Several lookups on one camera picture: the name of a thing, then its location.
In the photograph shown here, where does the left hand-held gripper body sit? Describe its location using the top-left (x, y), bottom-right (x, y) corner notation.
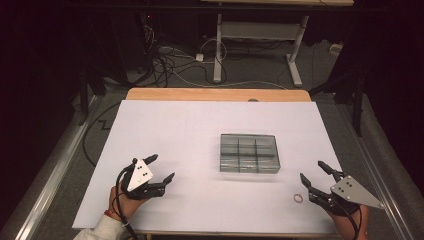
top-left (119, 157), bottom-right (167, 201)

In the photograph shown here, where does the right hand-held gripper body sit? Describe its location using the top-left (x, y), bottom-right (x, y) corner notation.
top-left (307, 169), bottom-right (385, 216)

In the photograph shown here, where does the clear plastic compartment box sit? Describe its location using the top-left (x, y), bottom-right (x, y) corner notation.
top-left (219, 133), bottom-right (282, 175)

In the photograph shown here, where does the person's left hand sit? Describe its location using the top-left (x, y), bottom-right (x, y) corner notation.
top-left (107, 184), bottom-right (148, 222)

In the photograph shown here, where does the person's right hand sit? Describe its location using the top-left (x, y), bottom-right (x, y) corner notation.
top-left (327, 204), bottom-right (371, 240)

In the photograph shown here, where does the white table mat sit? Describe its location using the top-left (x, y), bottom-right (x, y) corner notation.
top-left (72, 99), bottom-right (368, 236)

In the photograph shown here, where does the black metal stand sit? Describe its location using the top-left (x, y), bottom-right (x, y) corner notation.
top-left (309, 66), bottom-right (367, 138)
top-left (77, 63), bottom-right (108, 127)

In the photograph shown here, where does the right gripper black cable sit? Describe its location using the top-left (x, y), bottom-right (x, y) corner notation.
top-left (335, 201), bottom-right (364, 240)

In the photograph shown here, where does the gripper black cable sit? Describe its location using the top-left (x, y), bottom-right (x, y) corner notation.
top-left (114, 162), bottom-right (140, 240)
top-left (335, 201), bottom-right (364, 240)

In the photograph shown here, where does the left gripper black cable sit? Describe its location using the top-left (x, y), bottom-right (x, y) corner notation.
top-left (114, 162), bottom-right (140, 240)

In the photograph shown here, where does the aluminium floor rail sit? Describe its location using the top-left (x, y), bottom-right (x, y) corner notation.
top-left (335, 103), bottom-right (417, 240)
top-left (13, 95), bottom-right (103, 240)

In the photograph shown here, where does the black floor cable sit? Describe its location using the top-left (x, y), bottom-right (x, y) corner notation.
top-left (81, 101), bottom-right (122, 168)

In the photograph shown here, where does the tangle of floor cables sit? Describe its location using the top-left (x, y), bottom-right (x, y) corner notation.
top-left (141, 13), bottom-right (229, 89)

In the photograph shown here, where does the white floor cable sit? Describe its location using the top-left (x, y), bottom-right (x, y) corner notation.
top-left (171, 68), bottom-right (288, 91)

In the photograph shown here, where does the white desk frame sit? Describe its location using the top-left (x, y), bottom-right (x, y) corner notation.
top-left (199, 0), bottom-right (355, 88)

